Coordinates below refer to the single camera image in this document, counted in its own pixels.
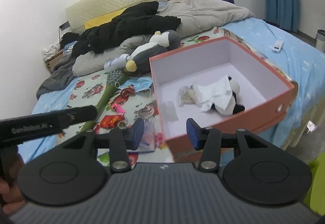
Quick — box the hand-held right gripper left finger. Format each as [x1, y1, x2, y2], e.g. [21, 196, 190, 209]
[62, 118, 146, 174]

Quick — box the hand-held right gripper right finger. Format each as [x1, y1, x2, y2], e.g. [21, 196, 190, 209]
[186, 117, 277, 174]

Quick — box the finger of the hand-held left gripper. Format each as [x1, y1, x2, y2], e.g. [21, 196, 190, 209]
[59, 105, 98, 129]

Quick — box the blue plastic wrapper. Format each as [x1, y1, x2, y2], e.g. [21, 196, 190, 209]
[137, 120, 157, 153]

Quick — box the shiny red wrapper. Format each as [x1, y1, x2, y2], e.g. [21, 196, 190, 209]
[100, 114, 125, 129]

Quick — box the clear plastic bag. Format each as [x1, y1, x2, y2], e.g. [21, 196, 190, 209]
[178, 82, 204, 108]

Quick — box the dark red floral wrapper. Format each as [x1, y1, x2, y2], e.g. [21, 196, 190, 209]
[119, 86, 135, 99]

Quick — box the white tissue paper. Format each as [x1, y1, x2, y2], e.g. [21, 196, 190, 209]
[197, 74, 235, 113]

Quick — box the small panda plush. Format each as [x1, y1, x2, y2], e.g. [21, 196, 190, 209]
[212, 75, 246, 116]

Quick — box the blue face mask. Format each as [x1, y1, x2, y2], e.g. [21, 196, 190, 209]
[124, 77, 153, 94]

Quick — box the orange cardboard box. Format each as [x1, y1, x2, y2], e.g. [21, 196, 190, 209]
[149, 36, 298, 163]

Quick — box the person's left hand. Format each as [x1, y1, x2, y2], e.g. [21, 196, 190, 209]
[0, 178, 26, 216]

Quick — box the fruit print mat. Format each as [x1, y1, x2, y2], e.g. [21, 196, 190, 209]
[67, 27, 297, 163]

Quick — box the green massage hammer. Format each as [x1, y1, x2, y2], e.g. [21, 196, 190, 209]
[79, 69, 143, 135]

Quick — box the dark grey blanket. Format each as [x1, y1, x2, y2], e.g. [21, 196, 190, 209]
[36, 55, 77, 100]

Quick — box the white spray bottle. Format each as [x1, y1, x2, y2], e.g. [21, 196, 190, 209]
[104, 54, 131, 72]

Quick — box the white crumpled clothing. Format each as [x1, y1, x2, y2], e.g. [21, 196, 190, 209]
[42, 41, 63, 58]

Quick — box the black cloth pile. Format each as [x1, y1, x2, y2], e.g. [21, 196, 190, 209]
[60, 32, 79, 49]

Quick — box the grey white penguin plush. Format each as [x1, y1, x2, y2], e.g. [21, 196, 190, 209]
[126, 31, 181, 73]

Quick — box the black jacket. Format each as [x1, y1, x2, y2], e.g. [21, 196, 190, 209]
[72, 1, 181, 55]

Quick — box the yellow pillow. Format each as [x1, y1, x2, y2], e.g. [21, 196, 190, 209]
[84, 9, 127, 30]

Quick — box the grey duvet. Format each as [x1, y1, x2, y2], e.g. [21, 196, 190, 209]
[72, 0, 255, 77]

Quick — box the light blue bed sheet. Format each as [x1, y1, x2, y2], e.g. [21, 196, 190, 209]
[19, 17, 325, 163]

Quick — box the lime green plastic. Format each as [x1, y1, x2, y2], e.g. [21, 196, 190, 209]
[303, 155, 325, 217]

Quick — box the metal trash bin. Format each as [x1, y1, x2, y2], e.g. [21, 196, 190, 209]
[315, 29, 325, 53]

